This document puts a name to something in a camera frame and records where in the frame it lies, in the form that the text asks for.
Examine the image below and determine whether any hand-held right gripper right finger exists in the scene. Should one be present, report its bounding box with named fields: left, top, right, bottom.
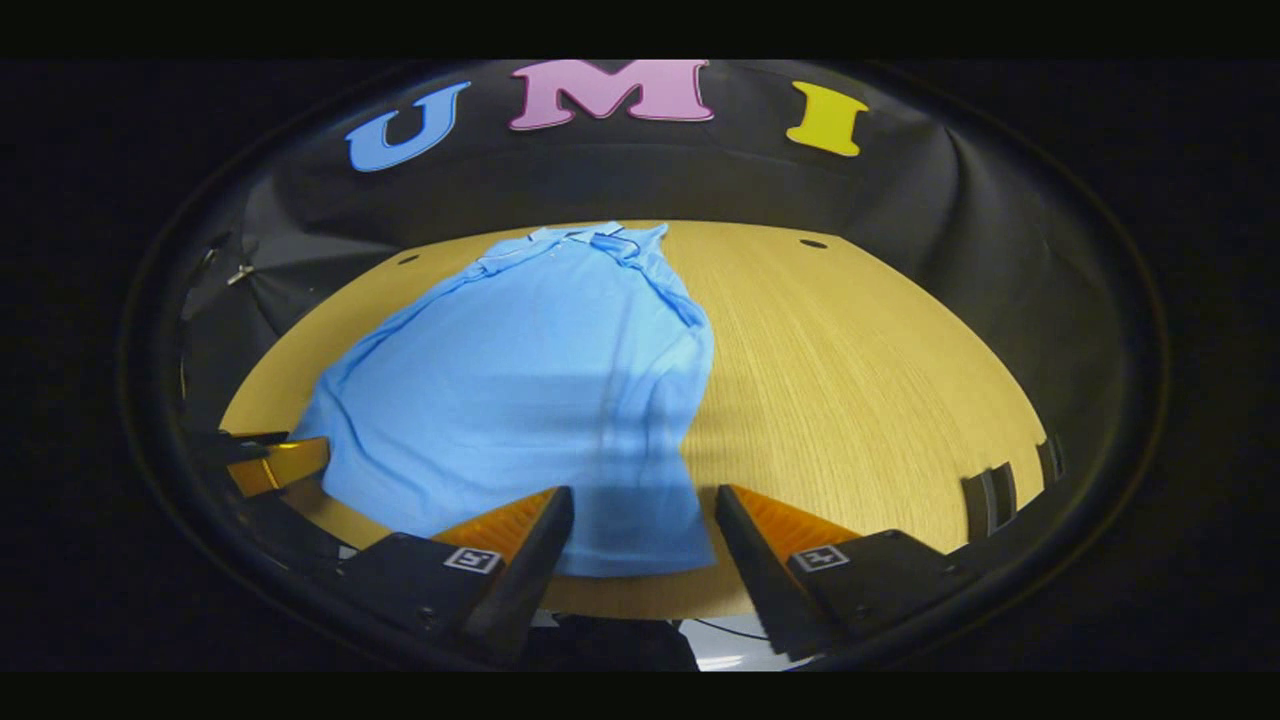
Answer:
left=714, top=484, right=986, bottom=663

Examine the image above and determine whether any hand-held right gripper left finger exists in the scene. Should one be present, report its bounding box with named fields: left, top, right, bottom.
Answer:
left=335, top=486, right=576, bottom=666

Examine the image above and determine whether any light blue T-shirt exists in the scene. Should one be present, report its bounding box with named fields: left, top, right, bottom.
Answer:
left=288, top=220, right=717, bottom=579

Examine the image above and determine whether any black slatted object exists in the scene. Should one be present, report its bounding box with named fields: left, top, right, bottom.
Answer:
left=960, top=435, right=1065, bottom=543

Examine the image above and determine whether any black backdrop cloth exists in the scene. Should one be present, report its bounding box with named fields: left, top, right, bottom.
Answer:
left=178, top=60, right=1101, bottom=481

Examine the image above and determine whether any thin black floor cable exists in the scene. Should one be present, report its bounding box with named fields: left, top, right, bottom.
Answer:
left=690, top=618, right=771, bottom=643

